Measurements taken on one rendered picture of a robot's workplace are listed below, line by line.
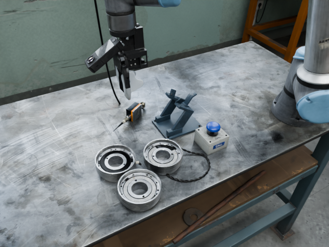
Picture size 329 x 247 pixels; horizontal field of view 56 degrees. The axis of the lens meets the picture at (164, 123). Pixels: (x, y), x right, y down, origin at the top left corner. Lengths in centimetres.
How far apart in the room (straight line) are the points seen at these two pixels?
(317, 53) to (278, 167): 58
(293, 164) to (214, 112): 42
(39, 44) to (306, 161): 181
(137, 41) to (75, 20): 148
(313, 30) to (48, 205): 74
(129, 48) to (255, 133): 46
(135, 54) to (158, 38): 181
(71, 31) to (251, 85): 149
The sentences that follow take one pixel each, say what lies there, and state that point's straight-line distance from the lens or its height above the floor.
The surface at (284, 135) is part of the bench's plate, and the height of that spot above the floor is 80.
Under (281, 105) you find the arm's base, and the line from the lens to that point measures 106.
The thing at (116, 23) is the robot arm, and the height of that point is 112.
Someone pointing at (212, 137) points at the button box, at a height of 84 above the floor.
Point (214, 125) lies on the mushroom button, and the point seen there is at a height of 87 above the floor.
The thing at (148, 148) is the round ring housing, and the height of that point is 83.
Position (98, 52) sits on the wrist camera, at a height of 103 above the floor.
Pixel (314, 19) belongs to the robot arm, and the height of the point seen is 117.
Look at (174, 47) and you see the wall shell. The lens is 279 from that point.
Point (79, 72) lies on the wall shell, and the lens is 250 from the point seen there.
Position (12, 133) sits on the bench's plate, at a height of 80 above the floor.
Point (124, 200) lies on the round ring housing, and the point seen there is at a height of 84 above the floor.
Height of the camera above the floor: 143
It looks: 40 degrees down
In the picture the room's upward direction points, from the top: 3 degrees clockwise
